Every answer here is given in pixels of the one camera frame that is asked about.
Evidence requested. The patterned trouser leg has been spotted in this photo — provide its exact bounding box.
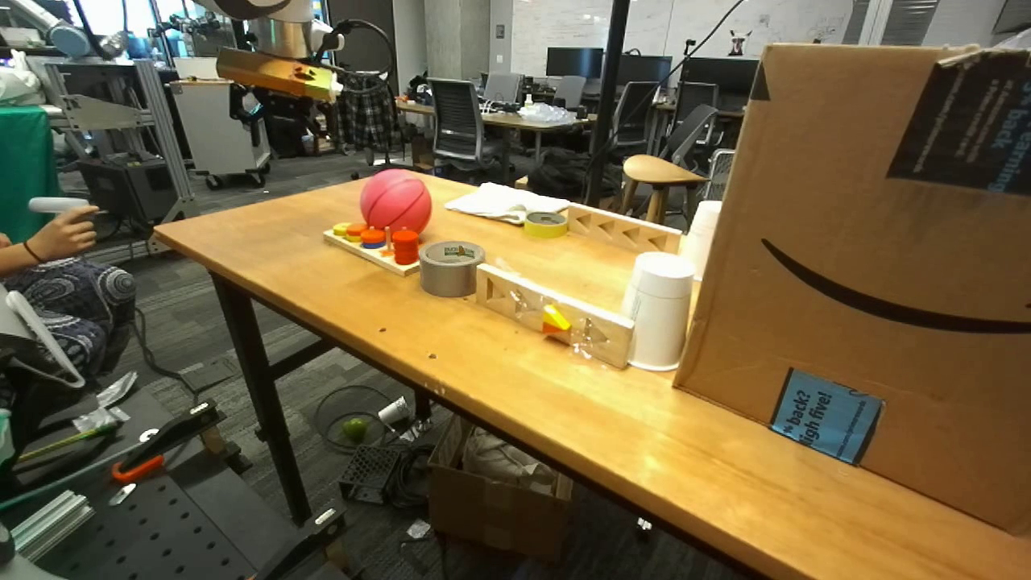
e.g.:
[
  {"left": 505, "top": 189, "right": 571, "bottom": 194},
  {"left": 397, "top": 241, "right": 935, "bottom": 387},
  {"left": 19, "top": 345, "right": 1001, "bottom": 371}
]
[{"left": 0, "top": 255, "right": 140, "bottom": 381}]

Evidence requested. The pink basketball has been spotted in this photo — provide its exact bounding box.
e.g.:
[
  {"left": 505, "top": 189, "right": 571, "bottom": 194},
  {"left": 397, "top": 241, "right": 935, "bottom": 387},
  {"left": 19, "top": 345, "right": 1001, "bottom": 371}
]
[{"left": 358, "top": 168, "right": 435, "bottom": 237}]

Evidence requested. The wooden camera mount plate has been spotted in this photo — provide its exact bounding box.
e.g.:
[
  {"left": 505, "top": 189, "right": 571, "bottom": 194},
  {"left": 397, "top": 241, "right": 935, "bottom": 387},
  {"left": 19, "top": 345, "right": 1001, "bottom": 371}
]
[{"left": 212, "top": 44, "right": 348, "bottom": 111}]

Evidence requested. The small yellow toy piece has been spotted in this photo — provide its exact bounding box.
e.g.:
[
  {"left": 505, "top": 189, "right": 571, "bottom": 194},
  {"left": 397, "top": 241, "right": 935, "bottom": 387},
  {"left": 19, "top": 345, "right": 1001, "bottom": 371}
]
[{"left": 539, "top": 302, "right": 576, "bottom": 345}]

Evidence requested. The grey office chair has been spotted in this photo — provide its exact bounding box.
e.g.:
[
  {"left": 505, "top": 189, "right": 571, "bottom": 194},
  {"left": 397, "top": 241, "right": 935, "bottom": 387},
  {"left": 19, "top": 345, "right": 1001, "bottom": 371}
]
[{"left": 609, "top": 77, "right": 660, "bottom": 155}]

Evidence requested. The dark computer monitor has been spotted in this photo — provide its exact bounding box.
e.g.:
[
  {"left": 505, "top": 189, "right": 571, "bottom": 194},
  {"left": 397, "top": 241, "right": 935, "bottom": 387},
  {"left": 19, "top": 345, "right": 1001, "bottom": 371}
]
[
  {"left": 615, "top": 52, "right": 676, "bottom": 88},
  {"left": 544, "top": 44, "right": 605, "bottom": 81}
]

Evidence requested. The orange and black clamp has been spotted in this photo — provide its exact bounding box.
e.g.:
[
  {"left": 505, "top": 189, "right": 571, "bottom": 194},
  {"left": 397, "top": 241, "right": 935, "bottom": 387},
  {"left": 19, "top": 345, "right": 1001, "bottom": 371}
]
[{"left": 110, "top": 400, "right": 226, "bottom": 489}]

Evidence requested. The wire mesh basket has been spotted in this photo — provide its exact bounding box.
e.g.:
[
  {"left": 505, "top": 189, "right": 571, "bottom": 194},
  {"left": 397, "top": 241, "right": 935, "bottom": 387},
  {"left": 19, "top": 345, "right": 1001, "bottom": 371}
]
[{"left": 313, "top": 384, "right": 427, "bottom": 509}]

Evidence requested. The thin black floor cable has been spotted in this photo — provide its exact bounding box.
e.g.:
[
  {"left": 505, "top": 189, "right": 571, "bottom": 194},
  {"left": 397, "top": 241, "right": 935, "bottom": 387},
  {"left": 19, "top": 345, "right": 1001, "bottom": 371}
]
[{"left": 131, "top": 309, "right": 219, "bottom": 407}]

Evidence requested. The long pale wooden block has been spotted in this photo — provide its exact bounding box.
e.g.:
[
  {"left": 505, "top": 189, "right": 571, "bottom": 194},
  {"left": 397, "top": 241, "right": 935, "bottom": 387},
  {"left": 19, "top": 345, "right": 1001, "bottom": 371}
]
[{"left": 474, "top": 260, "right": 638, "bottom": 371}]

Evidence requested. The white wheeled cart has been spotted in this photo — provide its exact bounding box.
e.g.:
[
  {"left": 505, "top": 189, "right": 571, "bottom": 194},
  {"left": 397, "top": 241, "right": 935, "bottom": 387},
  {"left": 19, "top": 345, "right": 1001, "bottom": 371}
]
[{"left": 169, "top": 73, "right": 275, "bottom": 194}]

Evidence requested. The silver metal bracket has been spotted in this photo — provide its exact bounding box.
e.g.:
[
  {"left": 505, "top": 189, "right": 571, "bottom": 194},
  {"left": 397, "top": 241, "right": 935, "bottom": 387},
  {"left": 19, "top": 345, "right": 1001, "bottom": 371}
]
[{"left": 67, "top": 366, "right": 139, "bottom": 435}]

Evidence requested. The grey duct tape roll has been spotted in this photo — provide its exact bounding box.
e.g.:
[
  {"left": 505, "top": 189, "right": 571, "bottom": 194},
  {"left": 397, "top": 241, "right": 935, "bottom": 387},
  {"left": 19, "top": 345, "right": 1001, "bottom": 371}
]
[{"left": 415, "top": 237, "right": 489, "bottom": 300}]

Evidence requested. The white folded towel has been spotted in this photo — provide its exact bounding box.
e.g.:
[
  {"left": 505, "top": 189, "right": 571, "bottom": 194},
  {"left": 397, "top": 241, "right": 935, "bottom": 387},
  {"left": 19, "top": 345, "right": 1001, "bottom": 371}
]
[{"left": 444, "top": 181, "right": 572, "bottom": 224}]

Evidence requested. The white paper cup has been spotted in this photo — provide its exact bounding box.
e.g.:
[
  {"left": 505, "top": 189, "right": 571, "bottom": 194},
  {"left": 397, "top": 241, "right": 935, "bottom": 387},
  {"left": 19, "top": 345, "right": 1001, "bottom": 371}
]
[{"left": 624, "top": 252, "right": 695, "bottom": 375}]

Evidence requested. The open small cardboard box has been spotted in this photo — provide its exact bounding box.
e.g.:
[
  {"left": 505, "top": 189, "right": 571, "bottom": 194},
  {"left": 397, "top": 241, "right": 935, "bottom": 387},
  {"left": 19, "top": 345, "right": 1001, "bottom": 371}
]
[{"left": 426, "top": 453, "right": 576, "bottom": 566}]

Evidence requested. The red cylinder toy piece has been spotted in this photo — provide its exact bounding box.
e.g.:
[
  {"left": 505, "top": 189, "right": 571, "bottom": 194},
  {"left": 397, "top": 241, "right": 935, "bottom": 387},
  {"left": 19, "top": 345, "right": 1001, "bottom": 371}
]
[{"left": 387, "top": 224, "right": 422, "bottom": 267}]

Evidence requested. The large cardboard shipping box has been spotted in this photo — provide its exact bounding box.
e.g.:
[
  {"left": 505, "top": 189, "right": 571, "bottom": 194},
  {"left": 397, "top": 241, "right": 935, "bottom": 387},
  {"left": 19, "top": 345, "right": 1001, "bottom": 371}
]
[{"left": 674, "top": 43, "right": 1031, "bottom": 538}]

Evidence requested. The person's hand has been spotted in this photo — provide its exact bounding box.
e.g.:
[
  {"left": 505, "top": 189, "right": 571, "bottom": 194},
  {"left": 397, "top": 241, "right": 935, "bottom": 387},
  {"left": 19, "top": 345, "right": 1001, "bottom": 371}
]
[{"left": 28, "top": 206, "right": 106, "bottom": 264}]

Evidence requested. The black office chair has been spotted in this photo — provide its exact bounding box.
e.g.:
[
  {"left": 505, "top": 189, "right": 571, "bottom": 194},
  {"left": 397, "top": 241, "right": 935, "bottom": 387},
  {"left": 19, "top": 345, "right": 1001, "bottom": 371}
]
[{"left": 427, "top": 73, "right": 485, "bottom": 181}]

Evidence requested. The wooden rack with holes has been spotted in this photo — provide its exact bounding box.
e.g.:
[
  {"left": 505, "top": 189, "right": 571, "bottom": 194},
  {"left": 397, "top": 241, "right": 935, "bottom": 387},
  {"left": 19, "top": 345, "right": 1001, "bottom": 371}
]
[{"left": 561, "top": 203, "right": 686, "bottom": 257}]

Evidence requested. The white wooden toy tray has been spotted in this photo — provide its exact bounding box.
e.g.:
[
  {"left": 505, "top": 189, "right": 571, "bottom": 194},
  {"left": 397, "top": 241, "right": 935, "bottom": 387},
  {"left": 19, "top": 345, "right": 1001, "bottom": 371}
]
[{"left": 323, "top": 218, "right": 426, "bottom": 277}]

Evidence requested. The aluminium extrusion rail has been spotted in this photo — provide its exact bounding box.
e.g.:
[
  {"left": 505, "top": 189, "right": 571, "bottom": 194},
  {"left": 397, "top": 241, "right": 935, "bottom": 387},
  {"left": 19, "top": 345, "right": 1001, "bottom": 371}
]
[{"left": 5, "top": 487, "right": 100, "bottom": 564}]

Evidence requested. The black perforated breadboard plate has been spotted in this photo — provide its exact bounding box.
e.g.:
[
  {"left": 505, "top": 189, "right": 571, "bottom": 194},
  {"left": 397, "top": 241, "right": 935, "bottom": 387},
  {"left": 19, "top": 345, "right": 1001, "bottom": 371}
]
[{"left": 43, "top": 465, "right": 324, "bottom": 580}]

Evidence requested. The white handheld controller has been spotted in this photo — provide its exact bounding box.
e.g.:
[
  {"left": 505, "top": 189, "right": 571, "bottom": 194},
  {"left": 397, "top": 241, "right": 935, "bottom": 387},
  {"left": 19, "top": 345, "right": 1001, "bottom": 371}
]
[{"left": 27, "top": 194, "right": 103, "bottom": 218}]

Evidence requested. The person's forearm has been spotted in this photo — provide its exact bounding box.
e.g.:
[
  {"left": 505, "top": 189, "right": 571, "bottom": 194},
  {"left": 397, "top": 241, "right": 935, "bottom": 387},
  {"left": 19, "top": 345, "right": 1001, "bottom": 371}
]
[{"left": 0, "top": 235, "right": 50, "bottom": 279}]

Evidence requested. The yellow clear tape roll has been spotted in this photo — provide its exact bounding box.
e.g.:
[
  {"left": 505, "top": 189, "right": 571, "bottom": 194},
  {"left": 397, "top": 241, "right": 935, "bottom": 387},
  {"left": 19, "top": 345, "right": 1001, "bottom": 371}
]
[{"left": 521, "top": 206, "right": 572, "bottom": 241}]

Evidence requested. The background office desk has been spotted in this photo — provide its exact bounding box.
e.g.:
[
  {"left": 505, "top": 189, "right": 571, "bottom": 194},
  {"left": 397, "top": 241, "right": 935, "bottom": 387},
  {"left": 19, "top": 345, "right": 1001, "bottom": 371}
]
[{"left": 397, "top": 97, "right": 599, "bottom": 141}]

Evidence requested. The black vertical pole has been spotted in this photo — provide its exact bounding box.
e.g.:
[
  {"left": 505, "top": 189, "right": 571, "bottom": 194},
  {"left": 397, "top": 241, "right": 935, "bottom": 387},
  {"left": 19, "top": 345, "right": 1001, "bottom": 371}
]
[{"left": 584, "top": 0, "right": 633, "bottom": 206}]

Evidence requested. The round wooden stool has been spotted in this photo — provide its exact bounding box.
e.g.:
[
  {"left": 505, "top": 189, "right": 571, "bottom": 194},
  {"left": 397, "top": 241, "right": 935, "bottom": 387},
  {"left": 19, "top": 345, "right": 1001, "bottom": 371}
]
[{"left": 619, "top": 150, "right": 709, "bottom": 224}]

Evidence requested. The black metal table frame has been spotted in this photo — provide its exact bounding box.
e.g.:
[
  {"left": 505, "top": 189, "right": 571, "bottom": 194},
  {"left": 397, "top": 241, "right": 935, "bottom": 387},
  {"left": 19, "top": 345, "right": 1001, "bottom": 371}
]
[{"left": 207, "top": 270, "right": 431, "bottom": 529}]

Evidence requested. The green cloth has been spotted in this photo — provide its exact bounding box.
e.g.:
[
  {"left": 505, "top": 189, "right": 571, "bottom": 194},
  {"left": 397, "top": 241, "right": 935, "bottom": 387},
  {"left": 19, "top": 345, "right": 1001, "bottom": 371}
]
[{"left": 0, "top": 101, "right": 65, "bottom": 214}]

